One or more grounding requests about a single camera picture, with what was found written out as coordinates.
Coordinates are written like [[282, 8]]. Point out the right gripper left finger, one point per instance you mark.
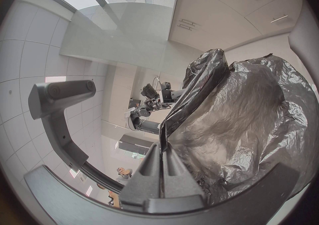
[[147, 176]]

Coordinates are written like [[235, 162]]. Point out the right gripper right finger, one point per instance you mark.
[[179, 181]]

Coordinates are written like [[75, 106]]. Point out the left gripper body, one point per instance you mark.
[[168, 96]]

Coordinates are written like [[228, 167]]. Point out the black plastic bag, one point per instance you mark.
[[236, 119]]

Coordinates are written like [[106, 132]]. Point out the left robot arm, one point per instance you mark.
[[139, 114]]

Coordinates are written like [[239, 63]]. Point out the person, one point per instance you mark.
[[123, 172]]

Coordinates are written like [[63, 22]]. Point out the beige cabinet with drawers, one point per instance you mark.
[[224, 14]]

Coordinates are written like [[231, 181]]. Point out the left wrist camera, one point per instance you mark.
[[166, 85]]

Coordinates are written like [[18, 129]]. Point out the grey chair with white frame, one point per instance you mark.
[[306, 44]]

